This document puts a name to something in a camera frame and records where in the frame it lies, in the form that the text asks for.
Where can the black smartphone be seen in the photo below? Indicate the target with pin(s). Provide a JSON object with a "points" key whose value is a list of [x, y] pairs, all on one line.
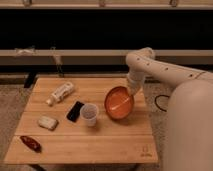
{"points": [[74, 113]]}

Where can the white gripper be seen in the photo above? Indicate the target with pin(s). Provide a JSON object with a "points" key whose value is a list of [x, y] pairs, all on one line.
{"points": [[134, 82]]}

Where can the orange ceramic bowl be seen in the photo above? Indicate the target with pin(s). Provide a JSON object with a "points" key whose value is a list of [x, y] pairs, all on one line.
{"points": [[118, 103]]}

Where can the white plastic cup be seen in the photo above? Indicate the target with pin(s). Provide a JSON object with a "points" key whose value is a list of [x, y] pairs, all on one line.
{"points": [[89, 113]]}

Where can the white plastic bottle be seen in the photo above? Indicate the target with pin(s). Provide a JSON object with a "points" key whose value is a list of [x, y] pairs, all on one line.
{"points": [[60, 93]]}

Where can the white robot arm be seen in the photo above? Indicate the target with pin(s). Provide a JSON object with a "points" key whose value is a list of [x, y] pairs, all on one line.
{"points": [[188, 144]]}

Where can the wooden table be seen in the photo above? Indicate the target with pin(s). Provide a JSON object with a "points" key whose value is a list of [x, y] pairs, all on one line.
{"points": [[125, 141]]}

